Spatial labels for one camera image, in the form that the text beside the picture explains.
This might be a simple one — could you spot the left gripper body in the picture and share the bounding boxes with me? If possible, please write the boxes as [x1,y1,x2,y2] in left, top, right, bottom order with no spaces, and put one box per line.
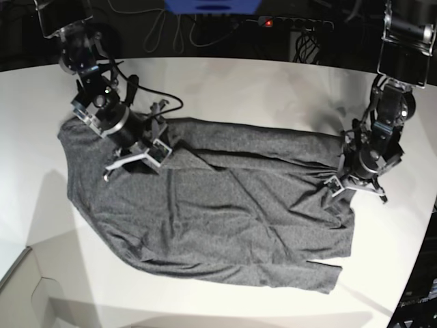
[339,80,416,181]

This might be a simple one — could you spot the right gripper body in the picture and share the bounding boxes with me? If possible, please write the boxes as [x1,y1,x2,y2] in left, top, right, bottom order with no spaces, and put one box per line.
[72,68,152,150]

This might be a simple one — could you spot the grey t-shirt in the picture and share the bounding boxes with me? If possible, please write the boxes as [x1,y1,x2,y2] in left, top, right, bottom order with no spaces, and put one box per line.
[58,118,354,293]

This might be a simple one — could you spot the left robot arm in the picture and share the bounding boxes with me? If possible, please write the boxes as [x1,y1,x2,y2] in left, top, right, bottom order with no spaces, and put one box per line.
[338,1,436,184]

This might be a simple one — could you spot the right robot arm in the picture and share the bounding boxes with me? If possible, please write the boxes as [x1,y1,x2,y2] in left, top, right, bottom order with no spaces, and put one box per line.
[35,1,152,150]

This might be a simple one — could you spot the blue box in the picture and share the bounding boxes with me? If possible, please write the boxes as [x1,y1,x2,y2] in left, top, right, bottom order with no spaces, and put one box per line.
[165,0,262,14]

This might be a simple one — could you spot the black power strip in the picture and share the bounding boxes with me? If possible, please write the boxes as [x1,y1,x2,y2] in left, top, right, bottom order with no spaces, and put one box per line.
[257,16,334,33]

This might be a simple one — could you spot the grey cardboard box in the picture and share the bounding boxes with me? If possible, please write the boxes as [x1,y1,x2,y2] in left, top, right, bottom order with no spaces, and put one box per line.
[1,247,102,327]

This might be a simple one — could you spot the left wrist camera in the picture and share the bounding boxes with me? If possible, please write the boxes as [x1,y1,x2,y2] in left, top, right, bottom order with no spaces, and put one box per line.
[324,175,346,197]

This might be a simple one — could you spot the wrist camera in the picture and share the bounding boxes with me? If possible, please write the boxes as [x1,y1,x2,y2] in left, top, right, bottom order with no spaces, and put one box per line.
[324,175,346,197]
[145,139,173,168]

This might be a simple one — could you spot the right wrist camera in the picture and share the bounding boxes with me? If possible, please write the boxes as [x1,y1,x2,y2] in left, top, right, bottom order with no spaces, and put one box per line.
[145,139,173,168]

